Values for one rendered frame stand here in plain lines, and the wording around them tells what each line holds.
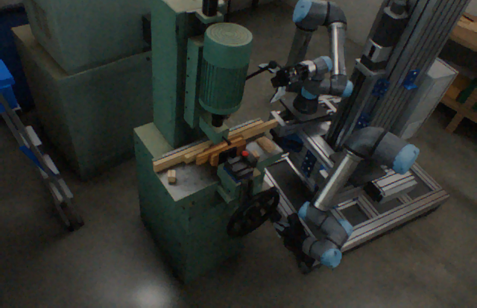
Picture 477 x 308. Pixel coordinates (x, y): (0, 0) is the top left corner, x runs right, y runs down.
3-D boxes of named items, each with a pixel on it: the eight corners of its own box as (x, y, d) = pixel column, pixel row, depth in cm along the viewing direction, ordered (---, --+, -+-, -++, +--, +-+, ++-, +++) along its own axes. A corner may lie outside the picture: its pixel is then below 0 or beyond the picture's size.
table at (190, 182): (185, 227, 150) (186, 218, 146) (150, 176, 166) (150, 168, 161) (294, 171, 180) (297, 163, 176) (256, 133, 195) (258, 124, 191)
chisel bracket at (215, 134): (215, 148, 163) (216, 133, 157) (197, 128, 171) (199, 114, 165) (228, 142, 167) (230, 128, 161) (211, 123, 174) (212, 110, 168)
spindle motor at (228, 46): (214, 121, 144) (223, 51, 122) (190, 95, 153) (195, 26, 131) (249, 107, 153) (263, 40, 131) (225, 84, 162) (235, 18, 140)
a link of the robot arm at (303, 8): (300, 98, 210) (332, 8, 169) (275, 95, 208) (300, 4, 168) (298, 84, 218) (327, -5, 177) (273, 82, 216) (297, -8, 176)
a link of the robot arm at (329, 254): (346, 256, 145) (334, 273, 143) (325, 244, 154) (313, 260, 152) (339, 245, 141) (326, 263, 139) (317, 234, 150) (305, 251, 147)
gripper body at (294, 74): (285, 66, 143) (307, 59, 149) (272, 71, 150) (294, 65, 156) (291, 85, 144) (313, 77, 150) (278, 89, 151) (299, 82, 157)
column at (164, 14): (172, 149, 184) (176, 12, 133) (151, 122, 196) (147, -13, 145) (210, 135, 195) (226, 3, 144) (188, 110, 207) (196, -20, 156)
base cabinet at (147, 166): (183, 286, 218) (188, 220, 168) (139, 215, 247) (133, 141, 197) (243, 250, 240) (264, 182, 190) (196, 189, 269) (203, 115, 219)
